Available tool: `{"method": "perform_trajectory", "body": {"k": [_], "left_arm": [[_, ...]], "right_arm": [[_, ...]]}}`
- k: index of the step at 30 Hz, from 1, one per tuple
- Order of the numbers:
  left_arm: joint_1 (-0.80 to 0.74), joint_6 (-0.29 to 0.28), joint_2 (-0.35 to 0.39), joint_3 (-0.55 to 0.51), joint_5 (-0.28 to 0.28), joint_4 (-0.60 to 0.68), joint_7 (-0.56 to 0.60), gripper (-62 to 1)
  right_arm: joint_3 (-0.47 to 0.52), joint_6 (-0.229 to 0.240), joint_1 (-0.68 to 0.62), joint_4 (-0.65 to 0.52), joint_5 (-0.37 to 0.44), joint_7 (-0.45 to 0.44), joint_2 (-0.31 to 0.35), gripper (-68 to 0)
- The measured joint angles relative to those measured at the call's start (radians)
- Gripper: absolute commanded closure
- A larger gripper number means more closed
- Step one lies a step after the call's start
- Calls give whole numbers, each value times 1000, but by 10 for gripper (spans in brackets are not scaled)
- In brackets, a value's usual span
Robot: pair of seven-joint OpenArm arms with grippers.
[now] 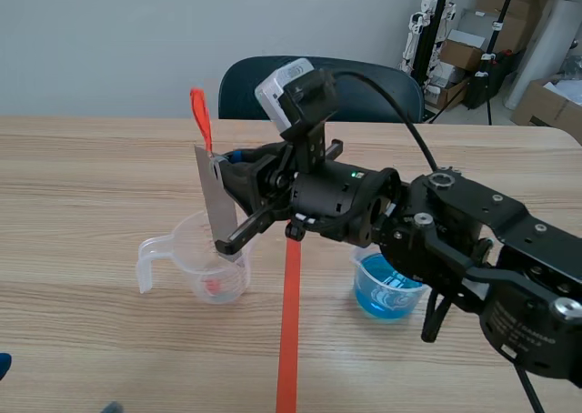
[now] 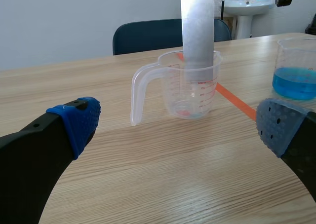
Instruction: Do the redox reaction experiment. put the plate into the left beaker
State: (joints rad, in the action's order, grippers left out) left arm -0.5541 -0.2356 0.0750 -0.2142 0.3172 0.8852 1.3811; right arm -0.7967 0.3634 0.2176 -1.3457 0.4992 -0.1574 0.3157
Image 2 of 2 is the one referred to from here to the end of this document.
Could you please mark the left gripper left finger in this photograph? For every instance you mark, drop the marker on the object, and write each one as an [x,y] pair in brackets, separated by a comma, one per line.
[37,147]

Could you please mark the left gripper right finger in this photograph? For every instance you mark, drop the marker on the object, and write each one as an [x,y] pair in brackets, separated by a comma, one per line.
[291,130]

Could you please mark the grey metal plate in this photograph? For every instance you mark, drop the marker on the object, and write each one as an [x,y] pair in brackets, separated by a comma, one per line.
[197,24]

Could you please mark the clear beaker with blue liquid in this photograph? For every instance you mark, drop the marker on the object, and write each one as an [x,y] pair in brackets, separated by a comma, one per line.
[293,83]

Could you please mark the white wash basin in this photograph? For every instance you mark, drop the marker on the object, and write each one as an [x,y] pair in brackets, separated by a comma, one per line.
[244,9]

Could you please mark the dark blue chair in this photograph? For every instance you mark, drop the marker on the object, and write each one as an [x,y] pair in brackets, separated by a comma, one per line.
[148,36]

